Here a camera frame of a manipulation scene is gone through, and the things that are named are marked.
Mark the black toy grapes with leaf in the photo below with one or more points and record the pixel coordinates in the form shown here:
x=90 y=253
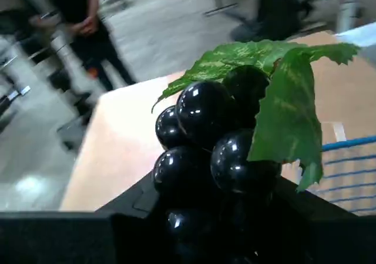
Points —
x=205 y=111

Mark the thin white tape strip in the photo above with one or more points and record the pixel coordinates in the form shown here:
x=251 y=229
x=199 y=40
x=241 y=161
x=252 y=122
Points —
x=339 y=131

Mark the grey humanoid robot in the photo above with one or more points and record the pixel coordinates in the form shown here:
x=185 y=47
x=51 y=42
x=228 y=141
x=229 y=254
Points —
x=61 y=46

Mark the person in dark shirt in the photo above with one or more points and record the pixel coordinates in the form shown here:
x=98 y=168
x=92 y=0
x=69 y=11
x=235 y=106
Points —
x=76 y=5

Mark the large black chair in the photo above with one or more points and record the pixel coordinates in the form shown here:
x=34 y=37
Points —
x=276 y=11

